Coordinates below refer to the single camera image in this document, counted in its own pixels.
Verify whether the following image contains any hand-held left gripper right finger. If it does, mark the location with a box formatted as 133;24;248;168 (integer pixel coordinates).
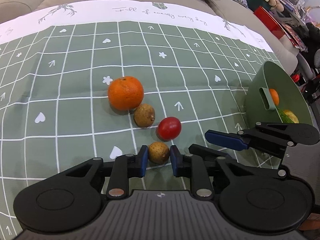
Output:
170;145;262;198

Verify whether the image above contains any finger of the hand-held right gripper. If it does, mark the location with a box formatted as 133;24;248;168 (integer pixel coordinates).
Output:
204;122;300;159
188;144;288;178

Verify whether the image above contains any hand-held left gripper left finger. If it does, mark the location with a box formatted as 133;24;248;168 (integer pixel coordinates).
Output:
60;145;149;199

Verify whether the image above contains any brown kiwi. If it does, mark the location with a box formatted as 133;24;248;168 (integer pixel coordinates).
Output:
148;141;170;165
134;103;155;128

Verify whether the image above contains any green plastic colander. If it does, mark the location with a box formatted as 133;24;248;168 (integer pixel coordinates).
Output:
244;60;314;170

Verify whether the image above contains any yellow-green pear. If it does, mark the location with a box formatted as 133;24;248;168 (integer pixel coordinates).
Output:
282;109;299;124

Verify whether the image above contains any green cucumber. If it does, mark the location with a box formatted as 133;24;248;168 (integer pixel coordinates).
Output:
276;108;293;123

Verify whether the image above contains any orange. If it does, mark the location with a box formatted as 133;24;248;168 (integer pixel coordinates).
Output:
269;88;280;106
108;76;145;111

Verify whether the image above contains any red cherry tomato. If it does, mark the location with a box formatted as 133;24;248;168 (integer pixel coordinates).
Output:
157;117;182;141

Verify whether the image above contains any green checked tablecloth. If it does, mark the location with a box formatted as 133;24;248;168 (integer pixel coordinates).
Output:
0;0;308;240

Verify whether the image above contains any stack of magazines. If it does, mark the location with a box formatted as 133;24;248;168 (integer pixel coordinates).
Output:
282;22;308;53

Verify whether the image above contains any red box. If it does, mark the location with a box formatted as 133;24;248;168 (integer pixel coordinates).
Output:
254;6;287;40

